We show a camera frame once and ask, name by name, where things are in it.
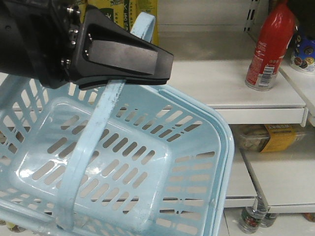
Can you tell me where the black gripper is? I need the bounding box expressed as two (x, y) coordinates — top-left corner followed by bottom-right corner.
(4, 0), (174, 90)

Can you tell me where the light blue plastic basket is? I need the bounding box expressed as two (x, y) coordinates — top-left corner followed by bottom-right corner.
(0, 12), (236, 236)

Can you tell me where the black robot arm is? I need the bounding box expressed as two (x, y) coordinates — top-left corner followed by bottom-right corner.
(0, 0), (174, 90)

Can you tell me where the red coke aluminium bottle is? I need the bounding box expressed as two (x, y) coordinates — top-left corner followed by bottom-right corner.
(245, 0), (295, 91)

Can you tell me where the yellow green rice bag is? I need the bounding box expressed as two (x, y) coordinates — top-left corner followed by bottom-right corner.
(87, 0), (158, 45)

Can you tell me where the clear cookie box yellow label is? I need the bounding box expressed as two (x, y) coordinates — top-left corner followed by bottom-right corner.
(231, 124), (310, 152)

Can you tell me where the white cookie tub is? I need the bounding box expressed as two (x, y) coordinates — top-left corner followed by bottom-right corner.
(290, 27), (315, 75)

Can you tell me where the white snack shelf board right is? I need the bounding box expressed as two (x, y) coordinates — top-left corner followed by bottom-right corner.
(225, 147), (315, 213)

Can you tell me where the clear water bottle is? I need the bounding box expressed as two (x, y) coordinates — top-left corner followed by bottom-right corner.
(260, 213), (279, 228)
(238, 206), (267, 234)

